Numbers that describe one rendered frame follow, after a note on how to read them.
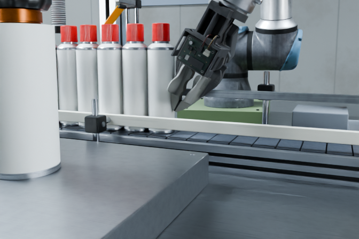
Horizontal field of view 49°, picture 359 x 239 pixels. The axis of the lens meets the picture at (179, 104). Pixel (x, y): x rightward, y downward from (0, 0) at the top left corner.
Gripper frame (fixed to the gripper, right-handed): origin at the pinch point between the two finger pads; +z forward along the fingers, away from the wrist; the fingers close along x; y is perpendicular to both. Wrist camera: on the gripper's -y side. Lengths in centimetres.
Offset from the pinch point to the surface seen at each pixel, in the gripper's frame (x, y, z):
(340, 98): 23.0, -2.6, -15.6
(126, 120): -6.1, 4.6, 6.8
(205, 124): 7.1, 4.6, -1.1
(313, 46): 3, -244, -17
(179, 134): 3.0, 0.8, 4.6
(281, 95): 14.8, -2.6, -10.9
